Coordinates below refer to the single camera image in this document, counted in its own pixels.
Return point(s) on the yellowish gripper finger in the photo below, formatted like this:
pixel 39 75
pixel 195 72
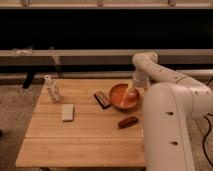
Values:
pixel 127 91

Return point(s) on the orange ceramic bowl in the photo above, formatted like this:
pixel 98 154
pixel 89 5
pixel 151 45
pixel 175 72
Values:
pixel 119 100

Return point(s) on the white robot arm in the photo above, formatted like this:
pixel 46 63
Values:
pixel 166 106

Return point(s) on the dark chocolate bar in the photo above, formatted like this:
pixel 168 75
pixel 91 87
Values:
pixel 102 99

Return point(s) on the brown sausage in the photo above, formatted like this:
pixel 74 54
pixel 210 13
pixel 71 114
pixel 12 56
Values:
pixel 127 122

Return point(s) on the wooden table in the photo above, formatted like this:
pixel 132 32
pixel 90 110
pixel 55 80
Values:
pixel 91 139

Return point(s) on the white rectangular sponge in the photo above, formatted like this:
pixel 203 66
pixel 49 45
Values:
pixel 67 112

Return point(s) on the small white bottle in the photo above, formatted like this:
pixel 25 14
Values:
pixel 52 88

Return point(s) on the grey horizontal rail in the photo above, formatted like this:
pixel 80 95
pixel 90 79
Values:
pixel 102 57

